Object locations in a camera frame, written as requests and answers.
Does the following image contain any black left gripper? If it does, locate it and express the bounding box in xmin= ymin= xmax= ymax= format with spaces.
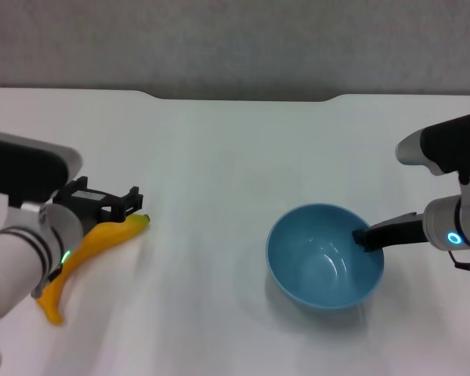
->
xmin=52 ymin=176 xmax=145 ymax=237

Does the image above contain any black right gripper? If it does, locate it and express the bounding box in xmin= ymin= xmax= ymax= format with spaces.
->
xmin=352 ymin=212 xmax=428 ymax=252

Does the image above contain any yellow banana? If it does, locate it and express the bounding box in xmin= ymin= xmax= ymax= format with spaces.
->
xmin=36 ymin=213 xmax=152 ymax=325

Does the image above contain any blue plastic bowl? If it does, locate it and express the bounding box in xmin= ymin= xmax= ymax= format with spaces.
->
xmin=266 ymin=202 xmax=385 ymax=311

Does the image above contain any left wrist camera housing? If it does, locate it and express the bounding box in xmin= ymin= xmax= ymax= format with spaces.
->
xmin=0 ymin=132 xmax=83 ymax=207

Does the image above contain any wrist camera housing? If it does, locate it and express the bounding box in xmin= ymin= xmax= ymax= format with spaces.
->
xmin=395 ymin=113 xmax=470 ymax=177
xmin=0 ymin=132 xmax=83 ymax=207

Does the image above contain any left wrist cable with connector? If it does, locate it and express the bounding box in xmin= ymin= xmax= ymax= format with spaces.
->
xmin=31 ymin=264 xmax=63 ymax=299

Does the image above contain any right wrist camera housing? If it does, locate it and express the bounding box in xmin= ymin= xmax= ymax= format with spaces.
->
xmin=395 ymin=113 xmax=470 ymax=177

